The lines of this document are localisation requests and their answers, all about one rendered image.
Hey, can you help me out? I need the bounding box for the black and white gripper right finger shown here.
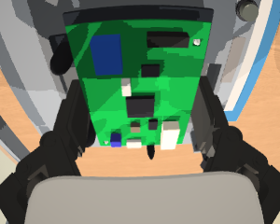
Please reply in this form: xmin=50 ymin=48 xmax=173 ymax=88
xmin=190 ymin=76 xmax=280 ymax=224

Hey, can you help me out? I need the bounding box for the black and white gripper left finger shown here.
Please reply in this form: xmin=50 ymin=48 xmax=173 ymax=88
xmin=0 ymin=79 xmax=91 ymax=224

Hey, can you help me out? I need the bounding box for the green circuit board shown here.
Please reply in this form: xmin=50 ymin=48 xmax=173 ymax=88
xmin=65 ymin=19 xmax=211 ymax=150

